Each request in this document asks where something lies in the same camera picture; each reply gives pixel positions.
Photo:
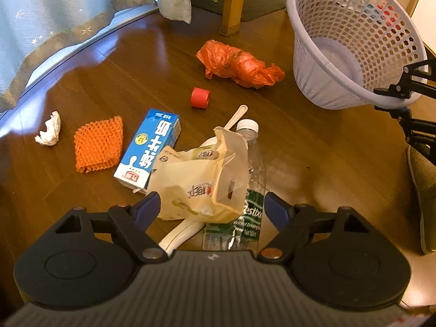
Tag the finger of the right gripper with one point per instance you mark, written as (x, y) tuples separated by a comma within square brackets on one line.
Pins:
[(416, 131), (409, 83)]

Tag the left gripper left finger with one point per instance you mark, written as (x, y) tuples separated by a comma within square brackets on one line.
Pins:
[(131, 223)]

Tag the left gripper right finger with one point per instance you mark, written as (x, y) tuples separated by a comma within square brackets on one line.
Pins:
[(293, 223)]

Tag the clear plastic water bottle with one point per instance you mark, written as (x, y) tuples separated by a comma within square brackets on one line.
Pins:
[(244, 232)]

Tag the lavender plastic mesh basket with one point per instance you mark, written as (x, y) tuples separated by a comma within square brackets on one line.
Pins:
[(344, 49)]

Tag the cream paper snack bag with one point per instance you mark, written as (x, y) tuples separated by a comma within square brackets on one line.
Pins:
[(206, 184)]

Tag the orange foam fruit net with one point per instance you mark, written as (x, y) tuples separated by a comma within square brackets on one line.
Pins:
[(98, 145)]

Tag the blue white milk carton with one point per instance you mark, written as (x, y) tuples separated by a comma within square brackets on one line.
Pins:
[(157, 130)]

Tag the red bottle cap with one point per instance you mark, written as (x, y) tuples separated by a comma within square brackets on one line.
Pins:
[(200, 98)]

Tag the white wooden cabinet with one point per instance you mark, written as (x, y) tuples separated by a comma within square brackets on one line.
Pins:
[(420, 0)]

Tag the crumpled white tissue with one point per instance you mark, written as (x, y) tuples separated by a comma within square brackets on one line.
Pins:
[(50, 136)]

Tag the crumpled orange plastic bag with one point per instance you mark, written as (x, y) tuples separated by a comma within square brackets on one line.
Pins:
[(225, 61)]

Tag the wooden table leg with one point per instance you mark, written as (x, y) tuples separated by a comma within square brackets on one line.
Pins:
[(231, 17)]

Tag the blue star curtain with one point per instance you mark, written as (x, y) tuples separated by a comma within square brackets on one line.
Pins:
[(34, 30)]

